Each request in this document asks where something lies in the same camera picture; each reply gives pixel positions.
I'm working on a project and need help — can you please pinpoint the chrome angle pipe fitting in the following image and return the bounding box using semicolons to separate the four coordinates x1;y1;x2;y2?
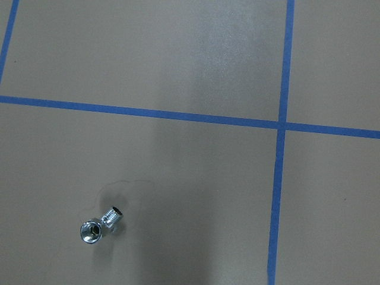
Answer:
80;206;124;244

